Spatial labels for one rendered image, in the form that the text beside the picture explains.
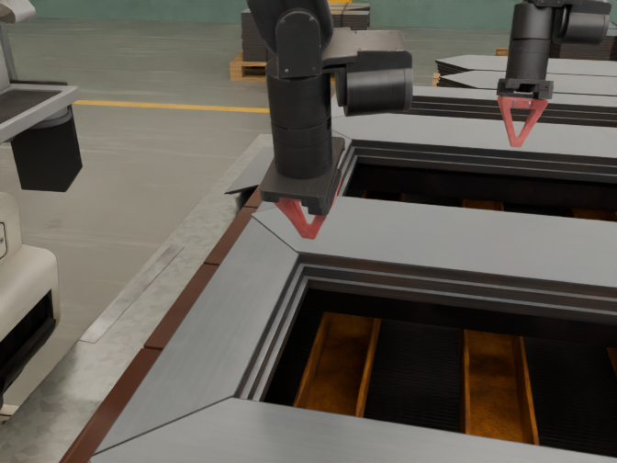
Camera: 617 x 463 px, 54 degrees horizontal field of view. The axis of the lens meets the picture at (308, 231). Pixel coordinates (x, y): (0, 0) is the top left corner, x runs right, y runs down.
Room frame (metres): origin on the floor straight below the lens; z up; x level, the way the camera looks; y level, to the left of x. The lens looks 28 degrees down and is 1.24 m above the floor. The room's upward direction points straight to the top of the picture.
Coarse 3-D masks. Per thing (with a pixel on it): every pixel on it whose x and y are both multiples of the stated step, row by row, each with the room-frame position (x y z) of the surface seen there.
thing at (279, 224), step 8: (304, 208) 0.80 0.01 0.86; (272, 216) 0.77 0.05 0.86; (280, 216) 0.77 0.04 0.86; (312, 216) 0.78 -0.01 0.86; (272, 224) 0.75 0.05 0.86; (280, 224) 0.75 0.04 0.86; (288, 224) 0.75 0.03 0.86; (280, 232) 0.72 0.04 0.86; (288, 232) 0.72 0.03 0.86; (296, 232) 0.72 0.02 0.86; (288, 240) 0.70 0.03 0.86; (296, 240) 0.70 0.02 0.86; (296, 248) 0.68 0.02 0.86
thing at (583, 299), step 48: (432, 96) 1.40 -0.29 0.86; (384, 144) 1.09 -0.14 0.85; (288, 288) 0.61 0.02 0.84; (336, 288) 0.65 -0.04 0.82; (384, 288) 0.63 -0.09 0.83; (432, 288) 0.63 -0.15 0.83; (480, 288) 0.62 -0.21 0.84; (528, 288) 0.61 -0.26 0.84; (576, 288) 0.60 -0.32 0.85; (288, 336) 0.55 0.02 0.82; (240, 384) 0.43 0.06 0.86
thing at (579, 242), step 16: (560, 224) 0.75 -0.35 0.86; (576, 224) 0.75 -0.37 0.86; (592, 224) 0.75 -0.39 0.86; (560, 240) 0.71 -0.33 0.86; (576, 240) 0.71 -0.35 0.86; (592, 240) 0.71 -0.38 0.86; (608, 240) 0.71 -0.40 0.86; (560, 256) 0.66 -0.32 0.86; (576, 256) 0.66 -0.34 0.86; (592, 256) 0.66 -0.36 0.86; (608, 256) 0.66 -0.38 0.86; (576, 272) 0.63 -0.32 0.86; (592, 272) 0.63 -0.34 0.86; (608, 272) 0.63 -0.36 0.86
